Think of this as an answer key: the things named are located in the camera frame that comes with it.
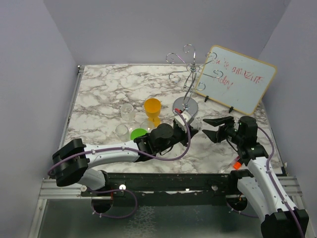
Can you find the red orange marker pen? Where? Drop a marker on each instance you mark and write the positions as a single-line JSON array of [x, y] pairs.
[[237, 163]]

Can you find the clear glass near edge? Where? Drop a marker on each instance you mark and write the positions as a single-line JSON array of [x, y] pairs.
[[147, 125]]

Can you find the green plastic wine glass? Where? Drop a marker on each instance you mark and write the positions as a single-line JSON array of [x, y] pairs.
[[137, 133]]

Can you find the black front mounting bar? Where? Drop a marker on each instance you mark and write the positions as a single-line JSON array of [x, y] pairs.
[[170, 189]]

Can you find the clear wine glass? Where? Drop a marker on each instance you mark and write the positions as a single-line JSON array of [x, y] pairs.
[[127, 112], [196, 124], [122, 132]]

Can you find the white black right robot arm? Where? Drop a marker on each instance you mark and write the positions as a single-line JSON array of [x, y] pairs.
[[256, 180]]

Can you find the chrome wine glass rack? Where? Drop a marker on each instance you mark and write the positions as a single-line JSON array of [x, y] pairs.
[[191, 84]]

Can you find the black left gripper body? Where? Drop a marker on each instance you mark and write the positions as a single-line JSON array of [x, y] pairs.
[[179, 135]]

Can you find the orange plastic wine glass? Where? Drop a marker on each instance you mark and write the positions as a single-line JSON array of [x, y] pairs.
[[152, 108]]

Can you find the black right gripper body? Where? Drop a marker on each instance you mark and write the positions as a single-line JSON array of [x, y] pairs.
[[227, 131]]

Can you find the yellow framed whiteboard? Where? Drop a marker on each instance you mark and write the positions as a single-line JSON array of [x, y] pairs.
[[234, 80]]

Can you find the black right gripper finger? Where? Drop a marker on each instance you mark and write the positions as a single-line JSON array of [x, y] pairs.
[[220, 121], [212, 135]]

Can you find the aluminium table edge rail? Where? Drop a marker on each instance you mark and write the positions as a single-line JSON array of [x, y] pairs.
[[71, 105]]

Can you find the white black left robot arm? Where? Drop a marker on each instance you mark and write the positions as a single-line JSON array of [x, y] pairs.
[[75, 161]]

